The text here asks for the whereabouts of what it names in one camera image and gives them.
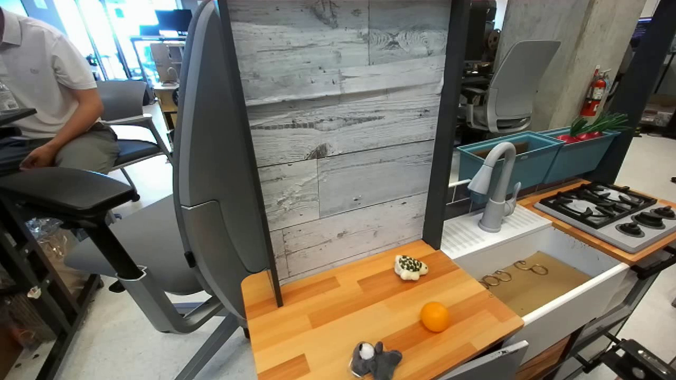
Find toy kitchen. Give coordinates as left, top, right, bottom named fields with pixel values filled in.
left=218, top=0, right=676, bottom=380

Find plush turtle toy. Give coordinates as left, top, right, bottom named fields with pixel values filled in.
left=394, top=255, right=429, bottom=281

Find grey toy tap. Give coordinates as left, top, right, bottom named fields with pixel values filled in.
left=467, top=141, right=522, bottom=233

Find grey plush toy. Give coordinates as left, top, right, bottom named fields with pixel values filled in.
left=349, top=341, right=403, bottom=380

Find grey toy kitchen door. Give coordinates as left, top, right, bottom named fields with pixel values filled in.
left=437, top=340, right=529, bottom=380

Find toy red radishes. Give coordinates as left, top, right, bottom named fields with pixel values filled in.
left=557, top=131, right=604, bottom=145

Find white toy sink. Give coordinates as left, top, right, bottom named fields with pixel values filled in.
left=453, top=227, right=632, bottom=366

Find toy stove burner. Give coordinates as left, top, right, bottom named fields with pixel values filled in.
left=533, top=181, right=676, bottom=254

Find toy green onion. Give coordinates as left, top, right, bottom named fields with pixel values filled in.
left=570, top=112, right=630, bottom=137

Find grey office chair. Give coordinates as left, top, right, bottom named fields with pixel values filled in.
left=95, top=79, right=173, bottom=203
left=461, top=40, right=562, bottom=134
left=0, top=0, right=283, bottom=380

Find orange fruit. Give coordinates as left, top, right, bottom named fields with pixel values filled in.
left=420, top=301, right=452, bottom=333

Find teal plastic bin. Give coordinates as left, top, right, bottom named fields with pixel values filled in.
left=539, top=127, right=622, bottom=185
left=457, top=131, right=565, bottom=204

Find monitor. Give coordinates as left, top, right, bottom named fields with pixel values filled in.
left=154, top=8, right=194, bottom=33

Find red fire extinguisher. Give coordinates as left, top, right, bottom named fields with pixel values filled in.
left=579, top=65, right=612, bottom=118

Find person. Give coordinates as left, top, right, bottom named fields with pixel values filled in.
left=0, top=7, right=121, bottom=178

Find black shelf rack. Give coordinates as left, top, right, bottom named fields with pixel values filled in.
left=0, top=194, right=102, bottom=380

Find gold ring chain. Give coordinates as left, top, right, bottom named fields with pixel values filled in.
left=513, top=260, right=550, bottom=277
left=478, top=270, right=513, bottom=289

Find camera on mount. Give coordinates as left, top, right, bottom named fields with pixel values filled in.
left=601, top=338, right=676, bottom=380

